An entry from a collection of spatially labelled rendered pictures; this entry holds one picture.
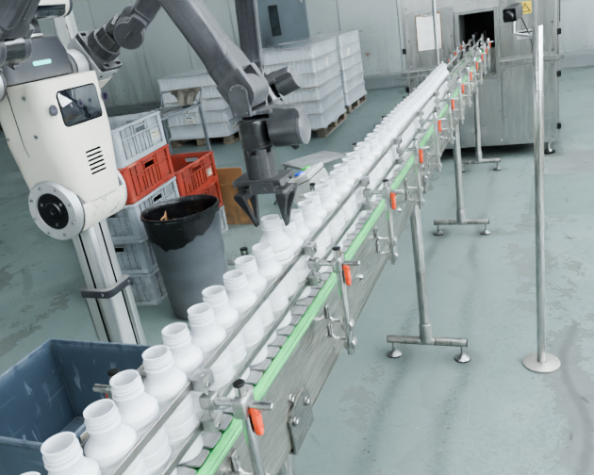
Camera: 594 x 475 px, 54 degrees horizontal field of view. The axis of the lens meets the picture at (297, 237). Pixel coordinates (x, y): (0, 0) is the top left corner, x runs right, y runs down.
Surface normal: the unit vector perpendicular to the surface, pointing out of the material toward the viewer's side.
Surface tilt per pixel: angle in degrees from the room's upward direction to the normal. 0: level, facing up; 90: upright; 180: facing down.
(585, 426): 0
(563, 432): 0
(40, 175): 100
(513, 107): 90
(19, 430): 90
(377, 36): 90
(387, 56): 90
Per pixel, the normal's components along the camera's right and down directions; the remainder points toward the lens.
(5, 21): -0.16, 0.28
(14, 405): 0.93, -0.01
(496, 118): -0.35, 0.38
